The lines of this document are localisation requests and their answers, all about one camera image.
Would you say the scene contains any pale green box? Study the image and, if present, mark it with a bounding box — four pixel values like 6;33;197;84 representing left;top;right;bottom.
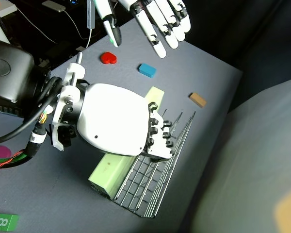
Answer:
88;86;165;200

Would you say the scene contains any red heart block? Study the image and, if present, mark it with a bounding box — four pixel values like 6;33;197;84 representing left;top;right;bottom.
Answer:
100;51;118;65

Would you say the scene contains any blue rounded block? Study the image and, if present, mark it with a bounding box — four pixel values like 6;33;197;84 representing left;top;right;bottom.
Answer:
138;63;158;79

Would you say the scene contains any brown rectangular block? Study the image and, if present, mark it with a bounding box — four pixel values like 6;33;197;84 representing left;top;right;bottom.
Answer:
189;92;208;108

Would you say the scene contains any grey table cloth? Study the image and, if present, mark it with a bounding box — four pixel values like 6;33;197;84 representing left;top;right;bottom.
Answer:
0;18;243;233

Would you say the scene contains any grey usb hub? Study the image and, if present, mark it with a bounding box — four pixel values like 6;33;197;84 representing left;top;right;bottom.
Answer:
86;0;96;30

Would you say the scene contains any magenta heart block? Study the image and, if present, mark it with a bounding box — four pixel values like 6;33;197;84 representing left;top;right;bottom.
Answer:
0;145;12;160

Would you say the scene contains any silver flat device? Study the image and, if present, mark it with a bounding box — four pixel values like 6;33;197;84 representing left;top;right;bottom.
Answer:
41;0;67;13

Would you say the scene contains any large grey rounded cover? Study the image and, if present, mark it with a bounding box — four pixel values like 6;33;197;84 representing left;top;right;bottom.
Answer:
191;77;291;233

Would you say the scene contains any green block with number eight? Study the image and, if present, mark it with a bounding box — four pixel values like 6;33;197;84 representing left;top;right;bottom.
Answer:
0;213;21;232

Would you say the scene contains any metal wire dish rack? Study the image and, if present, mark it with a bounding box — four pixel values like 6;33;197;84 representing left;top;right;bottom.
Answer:
91;109;197;218

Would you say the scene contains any white cable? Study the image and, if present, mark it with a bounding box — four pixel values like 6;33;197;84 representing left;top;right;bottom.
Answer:
84;28;93;50

